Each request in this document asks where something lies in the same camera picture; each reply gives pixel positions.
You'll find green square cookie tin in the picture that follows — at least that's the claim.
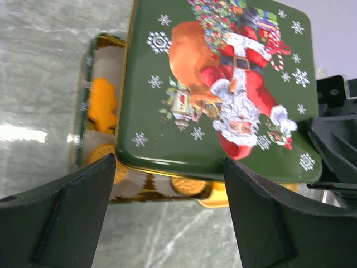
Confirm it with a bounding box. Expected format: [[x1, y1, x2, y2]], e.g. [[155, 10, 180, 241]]
[[69, 33, 221, 207]]

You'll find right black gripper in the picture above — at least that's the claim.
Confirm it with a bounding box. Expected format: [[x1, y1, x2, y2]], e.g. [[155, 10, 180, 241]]
[[307, 75, 356, 208]]

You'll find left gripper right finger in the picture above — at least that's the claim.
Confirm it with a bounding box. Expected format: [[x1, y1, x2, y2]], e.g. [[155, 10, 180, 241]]
[[224, 158, 356, 268]]

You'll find orange fish cookie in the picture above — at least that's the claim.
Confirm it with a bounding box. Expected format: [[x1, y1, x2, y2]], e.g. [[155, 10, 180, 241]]
[[88, 78, 117, 132]]

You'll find yellow serving tray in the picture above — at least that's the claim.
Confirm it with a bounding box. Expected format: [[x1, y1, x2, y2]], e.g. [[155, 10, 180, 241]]
[[198, 181, 299, 209]]

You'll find brown round cookie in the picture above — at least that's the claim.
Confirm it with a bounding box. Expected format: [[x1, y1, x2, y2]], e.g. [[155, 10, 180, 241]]
[[88, 142, 129, 185]]

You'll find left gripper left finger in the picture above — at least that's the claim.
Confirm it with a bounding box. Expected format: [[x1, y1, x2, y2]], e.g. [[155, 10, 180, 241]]
[[1, 154, 116, 267]]

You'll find orange flower cookie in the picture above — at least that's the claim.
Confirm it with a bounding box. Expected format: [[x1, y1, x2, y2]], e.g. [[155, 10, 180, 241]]
[[171, 178, 207, 196]]

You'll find gold tin lid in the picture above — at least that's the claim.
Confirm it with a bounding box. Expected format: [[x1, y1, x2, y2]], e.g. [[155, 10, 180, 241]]
[[116, 1, 322, 183]]

